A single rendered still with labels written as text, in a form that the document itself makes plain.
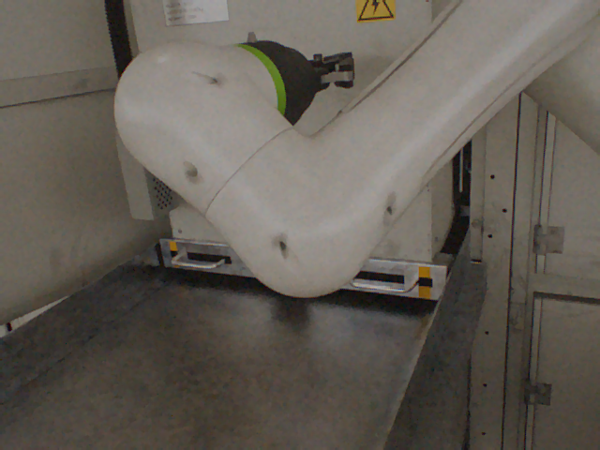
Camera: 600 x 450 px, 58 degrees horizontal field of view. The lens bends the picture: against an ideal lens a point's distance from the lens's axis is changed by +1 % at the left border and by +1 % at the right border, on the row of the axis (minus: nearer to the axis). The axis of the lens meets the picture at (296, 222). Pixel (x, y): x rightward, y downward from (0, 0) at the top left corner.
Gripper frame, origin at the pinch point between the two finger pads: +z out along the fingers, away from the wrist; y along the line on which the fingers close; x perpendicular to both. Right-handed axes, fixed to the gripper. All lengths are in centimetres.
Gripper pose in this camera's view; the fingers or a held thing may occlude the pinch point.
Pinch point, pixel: (338, 66)
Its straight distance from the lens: 75.1
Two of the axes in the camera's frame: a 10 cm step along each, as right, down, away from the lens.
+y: 9.1, 0.7, -4.2
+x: -0.9, -9.3, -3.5
